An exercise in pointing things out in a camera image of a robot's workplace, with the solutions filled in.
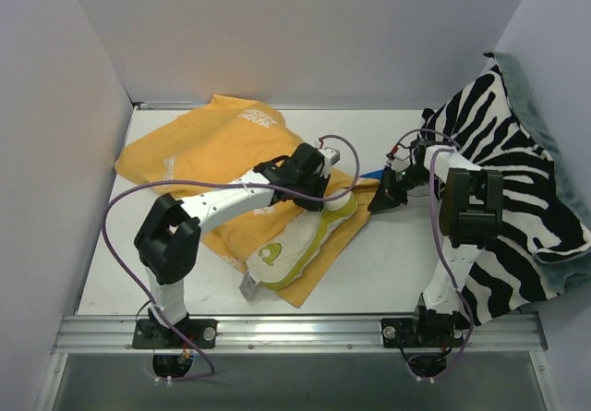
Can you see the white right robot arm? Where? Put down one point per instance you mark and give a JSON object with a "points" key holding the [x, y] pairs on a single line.
{"points": [[466, 214]]}

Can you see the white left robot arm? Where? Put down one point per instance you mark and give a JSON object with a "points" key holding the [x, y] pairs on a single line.
{"points": [[168, 239]]}

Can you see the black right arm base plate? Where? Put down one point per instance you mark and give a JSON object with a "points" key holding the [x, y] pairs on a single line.
{"points": [[409, 333]]}

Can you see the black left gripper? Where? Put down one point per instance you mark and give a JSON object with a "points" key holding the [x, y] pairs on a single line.
{"points": [[312, 189]]}

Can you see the aluminium front rail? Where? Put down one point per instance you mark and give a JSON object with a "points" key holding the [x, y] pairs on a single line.
{"points": [[287, 335]]}

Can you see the zebra striped blanket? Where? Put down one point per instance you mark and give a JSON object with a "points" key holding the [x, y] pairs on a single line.
{"points": [[543, 249]]}

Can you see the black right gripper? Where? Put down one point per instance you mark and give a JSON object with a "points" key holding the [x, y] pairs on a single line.
{"points": [[397, 182]]}

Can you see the yellow pillowcase with blue lining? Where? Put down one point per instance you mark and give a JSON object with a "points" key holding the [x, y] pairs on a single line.
{"points": [[218, 143]]}

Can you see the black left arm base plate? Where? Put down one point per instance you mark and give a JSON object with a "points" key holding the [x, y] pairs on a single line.
{"points": [[173, 334]]}

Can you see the cream quilted pillow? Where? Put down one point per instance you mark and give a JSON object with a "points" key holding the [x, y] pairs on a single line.
{"points": [[283, 259]]}

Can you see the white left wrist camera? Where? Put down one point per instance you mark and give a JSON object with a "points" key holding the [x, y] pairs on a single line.
{"points": [[330, 155]]}

